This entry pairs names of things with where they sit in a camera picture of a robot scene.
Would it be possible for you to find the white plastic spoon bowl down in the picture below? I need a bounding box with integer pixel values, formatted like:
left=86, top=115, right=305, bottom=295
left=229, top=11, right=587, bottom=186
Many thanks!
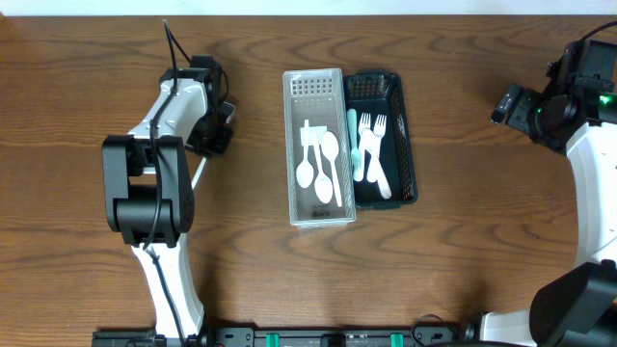
left=296, top=120, right=314, bottom=189

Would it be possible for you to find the white plastic spoon large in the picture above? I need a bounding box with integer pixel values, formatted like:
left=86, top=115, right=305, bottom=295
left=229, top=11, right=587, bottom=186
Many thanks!
left=322, top=131, right=342, bottom=207

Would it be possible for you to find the white plastic fork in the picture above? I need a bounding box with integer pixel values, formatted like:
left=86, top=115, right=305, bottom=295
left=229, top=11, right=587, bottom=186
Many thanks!
left=367, top=114, right=387, bottom=183
left=352, top=113, right=371, bottom=182

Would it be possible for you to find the mint green plastic fork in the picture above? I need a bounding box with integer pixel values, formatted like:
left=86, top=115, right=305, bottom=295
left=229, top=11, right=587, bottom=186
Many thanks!
left=346, top=108, right=361, bottom=176

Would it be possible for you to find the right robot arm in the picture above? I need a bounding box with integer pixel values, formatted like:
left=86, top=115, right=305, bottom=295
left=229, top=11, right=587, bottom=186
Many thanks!
left=462, top=84, right=616, bottom=346

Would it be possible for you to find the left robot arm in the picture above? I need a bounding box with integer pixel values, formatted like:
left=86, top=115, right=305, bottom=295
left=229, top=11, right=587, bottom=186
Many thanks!
left=93, top=66, right=235, bottom=346

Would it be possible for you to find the white label in basket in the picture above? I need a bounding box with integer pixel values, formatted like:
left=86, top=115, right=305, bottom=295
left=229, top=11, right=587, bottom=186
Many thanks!
left=300, top=125, right=328, bottom=146

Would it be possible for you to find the clear plastic basket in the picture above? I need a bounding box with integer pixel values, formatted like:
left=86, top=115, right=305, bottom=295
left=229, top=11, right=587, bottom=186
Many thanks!
left=282, top=68, right=356, bottom=228

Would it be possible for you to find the dark green plastic basket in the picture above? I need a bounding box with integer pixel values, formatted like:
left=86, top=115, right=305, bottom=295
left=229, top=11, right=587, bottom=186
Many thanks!
left=343, top=70, right=417, bottom=209

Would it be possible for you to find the right black cable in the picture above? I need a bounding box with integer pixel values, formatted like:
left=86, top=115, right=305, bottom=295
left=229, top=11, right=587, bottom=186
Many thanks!
left=576, top=19, right=617, bottom=47

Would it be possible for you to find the black cable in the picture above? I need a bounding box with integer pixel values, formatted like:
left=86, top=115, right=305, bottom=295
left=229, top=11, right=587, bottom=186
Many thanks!
left=576, top=19, right=617, bottom=47
left=142, top=18, right=194, bottom=347

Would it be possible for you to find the left black cable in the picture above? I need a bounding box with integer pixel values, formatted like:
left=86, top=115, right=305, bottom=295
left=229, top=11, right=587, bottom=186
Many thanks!
left=142, top=18, right=194, bottom=347

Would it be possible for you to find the black mounting rail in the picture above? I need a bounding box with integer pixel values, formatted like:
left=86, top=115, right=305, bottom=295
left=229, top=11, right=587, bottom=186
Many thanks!
left=92, top=326, right=459, bottom=347

